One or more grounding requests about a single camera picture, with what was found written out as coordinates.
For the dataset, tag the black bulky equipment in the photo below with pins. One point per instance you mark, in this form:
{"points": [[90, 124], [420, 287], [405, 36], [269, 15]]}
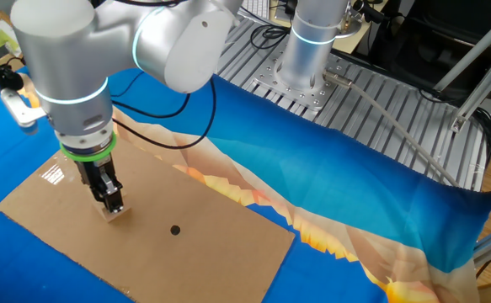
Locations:
{"points": [[439, 38]]}

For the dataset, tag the thin grey diagonal bar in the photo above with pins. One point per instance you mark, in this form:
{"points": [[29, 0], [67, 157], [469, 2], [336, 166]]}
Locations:
{"points": [[474, 48]]}

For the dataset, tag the black clamp mount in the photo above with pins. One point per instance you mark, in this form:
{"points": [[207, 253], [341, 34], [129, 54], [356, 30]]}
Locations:
{"points": [[367, 10]]}

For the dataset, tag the blue mountain print cloth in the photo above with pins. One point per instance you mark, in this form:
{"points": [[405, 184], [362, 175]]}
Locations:
{"points": [[354, 177]]}

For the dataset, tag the white keyboard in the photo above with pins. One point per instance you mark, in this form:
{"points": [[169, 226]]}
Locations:
{"points": [[255, 6]]}

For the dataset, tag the brown cardboard sheet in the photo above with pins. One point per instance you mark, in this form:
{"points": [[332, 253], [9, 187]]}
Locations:
{"points": [[186, 261]]}

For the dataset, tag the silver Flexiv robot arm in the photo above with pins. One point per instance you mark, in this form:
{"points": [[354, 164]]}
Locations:
{"points": [[81, 54]]}

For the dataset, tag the small wooden block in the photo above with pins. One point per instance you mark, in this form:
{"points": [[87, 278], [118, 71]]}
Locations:
{"points": [[114, 216]]}

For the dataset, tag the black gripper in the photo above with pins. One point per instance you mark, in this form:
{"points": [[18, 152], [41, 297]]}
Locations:
{"points": [[91, 174]]}

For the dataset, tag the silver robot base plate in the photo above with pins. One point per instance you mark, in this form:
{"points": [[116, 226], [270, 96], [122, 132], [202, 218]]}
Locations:
{"points": [[312, 101]]}

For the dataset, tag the beige desk board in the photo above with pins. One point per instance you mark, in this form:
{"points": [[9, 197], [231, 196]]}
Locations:
{"points": [[363, 42]]}

